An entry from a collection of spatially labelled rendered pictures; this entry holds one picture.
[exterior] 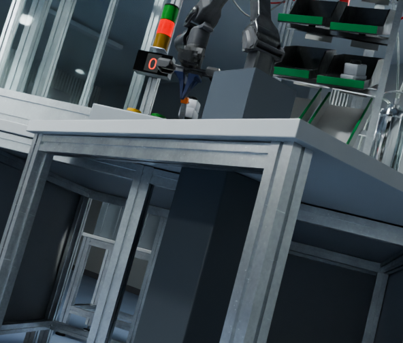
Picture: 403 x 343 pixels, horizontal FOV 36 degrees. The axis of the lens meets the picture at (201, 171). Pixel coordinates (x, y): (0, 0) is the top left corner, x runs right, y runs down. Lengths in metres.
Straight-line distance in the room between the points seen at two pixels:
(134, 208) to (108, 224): 2.25
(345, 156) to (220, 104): 0.50
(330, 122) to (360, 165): 0.86
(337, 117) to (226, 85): 0.55
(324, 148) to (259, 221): 0.14
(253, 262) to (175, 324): 0.45
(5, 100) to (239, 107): 0.79
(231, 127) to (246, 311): 0.29
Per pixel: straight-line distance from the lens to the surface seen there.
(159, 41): 2.08
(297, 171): 0.92
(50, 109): 1.82
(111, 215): 3.85
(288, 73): 1.78
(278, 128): 0.91
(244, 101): 1.34
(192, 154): 1.07
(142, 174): 1.61
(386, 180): 1.06
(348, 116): 1.88
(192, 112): 1.84
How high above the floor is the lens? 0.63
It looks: 8 degrees up
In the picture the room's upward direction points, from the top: 15 degrees clockwise
